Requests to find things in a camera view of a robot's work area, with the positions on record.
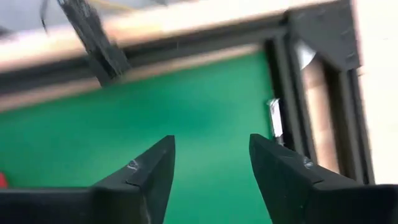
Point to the silver battery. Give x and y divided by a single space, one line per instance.
275 118

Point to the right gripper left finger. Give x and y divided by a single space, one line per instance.
149 186

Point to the green table mat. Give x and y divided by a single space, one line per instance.
124 130

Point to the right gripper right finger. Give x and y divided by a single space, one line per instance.
295 193

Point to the black mounting post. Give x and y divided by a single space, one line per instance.
102 56

